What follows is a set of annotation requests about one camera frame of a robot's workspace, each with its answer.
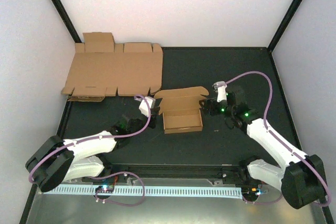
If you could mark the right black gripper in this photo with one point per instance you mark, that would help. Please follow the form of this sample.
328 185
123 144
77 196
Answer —
209 102

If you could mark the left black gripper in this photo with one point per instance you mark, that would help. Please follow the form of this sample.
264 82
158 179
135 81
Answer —
154 112

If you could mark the brown cardboard box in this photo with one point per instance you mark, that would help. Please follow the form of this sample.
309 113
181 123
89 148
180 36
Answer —
181 109

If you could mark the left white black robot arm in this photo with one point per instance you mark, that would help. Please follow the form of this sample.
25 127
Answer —
59 160

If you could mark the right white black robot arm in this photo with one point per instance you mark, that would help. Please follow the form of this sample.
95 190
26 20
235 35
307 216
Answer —
299 177

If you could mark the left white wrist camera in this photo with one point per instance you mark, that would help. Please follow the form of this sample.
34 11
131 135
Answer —
146 104

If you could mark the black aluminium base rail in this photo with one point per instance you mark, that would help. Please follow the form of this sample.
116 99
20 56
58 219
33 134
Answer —
230 174

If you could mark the white slotted cable duct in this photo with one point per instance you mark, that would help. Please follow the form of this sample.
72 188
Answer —
148 191

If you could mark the right black frame post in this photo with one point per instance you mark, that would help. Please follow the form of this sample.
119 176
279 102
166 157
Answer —
291 11

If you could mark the black frame post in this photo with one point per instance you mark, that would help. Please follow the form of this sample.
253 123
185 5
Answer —
291 11
66 20

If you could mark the left black frame post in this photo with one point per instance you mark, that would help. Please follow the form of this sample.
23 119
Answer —
66 20

